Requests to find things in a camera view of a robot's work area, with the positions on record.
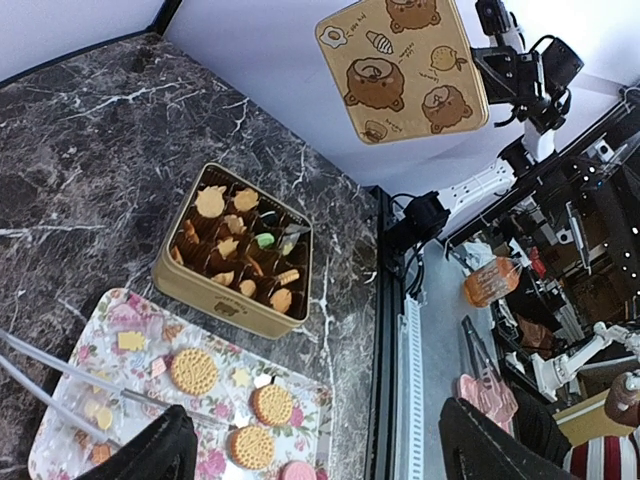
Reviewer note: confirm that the round waffle cookie bottom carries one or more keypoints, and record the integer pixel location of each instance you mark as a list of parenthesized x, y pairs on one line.
[(288, 276)]

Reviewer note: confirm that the green macaron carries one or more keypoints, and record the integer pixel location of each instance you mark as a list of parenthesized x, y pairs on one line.
[(265, 240)]

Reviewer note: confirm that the black sandwich cookie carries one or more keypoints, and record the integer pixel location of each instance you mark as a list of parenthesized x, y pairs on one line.
[(270, 218)]

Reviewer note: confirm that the floral rectangular tray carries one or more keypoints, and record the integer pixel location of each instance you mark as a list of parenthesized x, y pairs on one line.
[(130, 335)]

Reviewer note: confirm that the orange drink bottle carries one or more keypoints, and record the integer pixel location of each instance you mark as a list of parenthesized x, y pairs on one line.
[(493, 281)]

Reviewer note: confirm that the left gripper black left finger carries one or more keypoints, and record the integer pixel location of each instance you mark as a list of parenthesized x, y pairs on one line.
[(165, 449)]

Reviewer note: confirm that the person in striped shirt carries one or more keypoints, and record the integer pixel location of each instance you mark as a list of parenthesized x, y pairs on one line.
[(611, 457)]

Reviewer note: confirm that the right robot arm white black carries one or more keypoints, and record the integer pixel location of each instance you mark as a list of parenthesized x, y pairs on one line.
[(426, 216)]

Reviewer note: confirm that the pink macaron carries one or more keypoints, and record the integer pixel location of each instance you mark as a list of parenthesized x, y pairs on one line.
[(298, 470)]

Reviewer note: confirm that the chocolate chip cookie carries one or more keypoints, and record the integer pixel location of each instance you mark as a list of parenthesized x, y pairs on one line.
[(281, 300)]

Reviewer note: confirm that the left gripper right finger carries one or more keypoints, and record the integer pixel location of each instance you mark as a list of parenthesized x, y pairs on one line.
[(474, 447)]

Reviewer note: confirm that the white cable duct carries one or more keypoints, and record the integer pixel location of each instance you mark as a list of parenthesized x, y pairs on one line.
[(409, 457)]

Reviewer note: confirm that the brown round cookie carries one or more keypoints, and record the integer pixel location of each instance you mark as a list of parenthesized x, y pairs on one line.
[(247, 288)]

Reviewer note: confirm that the pink tray outside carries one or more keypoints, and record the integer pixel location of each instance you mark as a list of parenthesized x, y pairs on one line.
[(491, 396)]

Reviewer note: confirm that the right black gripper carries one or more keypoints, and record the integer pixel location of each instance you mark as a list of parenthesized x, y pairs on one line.
[(535, 84)]

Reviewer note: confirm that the metal serving tongs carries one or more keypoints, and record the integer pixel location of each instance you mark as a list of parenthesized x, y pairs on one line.
[(108, 410)]

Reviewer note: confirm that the silver tin lid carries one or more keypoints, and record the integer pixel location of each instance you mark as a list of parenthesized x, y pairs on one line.
[(404, 69)]

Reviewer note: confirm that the gold cookie tin box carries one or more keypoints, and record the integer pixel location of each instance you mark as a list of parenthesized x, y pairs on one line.
[(203, 260)]

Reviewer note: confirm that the flower shaped cookie centre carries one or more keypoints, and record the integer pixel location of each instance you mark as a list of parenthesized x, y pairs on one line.
[(252, 447)]

